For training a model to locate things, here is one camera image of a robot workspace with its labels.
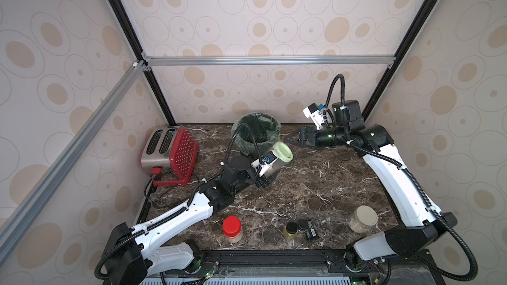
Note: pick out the yellow spice jar black lid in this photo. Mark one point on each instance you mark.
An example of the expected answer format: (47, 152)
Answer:
(290, 231)

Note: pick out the red lid oatmeal jar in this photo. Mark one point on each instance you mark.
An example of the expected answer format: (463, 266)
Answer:
(232, 229)

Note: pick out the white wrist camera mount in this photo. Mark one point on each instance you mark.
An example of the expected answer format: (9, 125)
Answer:
(314, 112)
(266, 162)

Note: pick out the aluminium frame rail left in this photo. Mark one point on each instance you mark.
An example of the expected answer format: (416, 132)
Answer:
(22, 219)

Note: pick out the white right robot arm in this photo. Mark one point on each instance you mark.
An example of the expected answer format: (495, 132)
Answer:
(420, 221)

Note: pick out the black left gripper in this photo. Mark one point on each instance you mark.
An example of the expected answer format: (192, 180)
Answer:
(265, 180)

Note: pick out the light green jar lid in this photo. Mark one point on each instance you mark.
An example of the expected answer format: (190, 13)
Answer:
(283, 152)

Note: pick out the red polka dot toaster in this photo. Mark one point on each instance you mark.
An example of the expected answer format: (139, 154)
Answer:
(169, 156)

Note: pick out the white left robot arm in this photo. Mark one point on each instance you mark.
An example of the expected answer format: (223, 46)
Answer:
(132, 253)

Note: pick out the dark spice jar black lid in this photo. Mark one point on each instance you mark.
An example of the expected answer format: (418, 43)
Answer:
(303, 227)

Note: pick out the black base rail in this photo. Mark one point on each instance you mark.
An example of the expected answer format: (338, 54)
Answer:
(333, 261)

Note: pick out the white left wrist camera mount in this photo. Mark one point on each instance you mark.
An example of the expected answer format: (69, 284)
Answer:
(266, 162)

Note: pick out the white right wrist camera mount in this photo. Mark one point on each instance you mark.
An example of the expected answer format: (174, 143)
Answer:
(314, 112)

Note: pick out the black trash bin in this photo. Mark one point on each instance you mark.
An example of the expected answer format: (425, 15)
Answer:
(257, 134)

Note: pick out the aluminium frame rail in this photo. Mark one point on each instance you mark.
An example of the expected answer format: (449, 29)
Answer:
(279, 60)
(22, 219)

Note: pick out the aluminium frame rail back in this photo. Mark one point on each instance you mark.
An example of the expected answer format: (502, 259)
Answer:
(279, 60)

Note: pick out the small black box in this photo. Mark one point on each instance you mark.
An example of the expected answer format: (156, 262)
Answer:
(311, 233)

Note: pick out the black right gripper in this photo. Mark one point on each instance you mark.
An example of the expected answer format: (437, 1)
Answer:
(312, 138)

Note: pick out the clear oatmeal jar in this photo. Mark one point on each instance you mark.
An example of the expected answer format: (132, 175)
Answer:
(279, 164)

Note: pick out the beige lid jar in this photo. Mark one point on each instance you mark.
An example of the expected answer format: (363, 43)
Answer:
(363, 219)

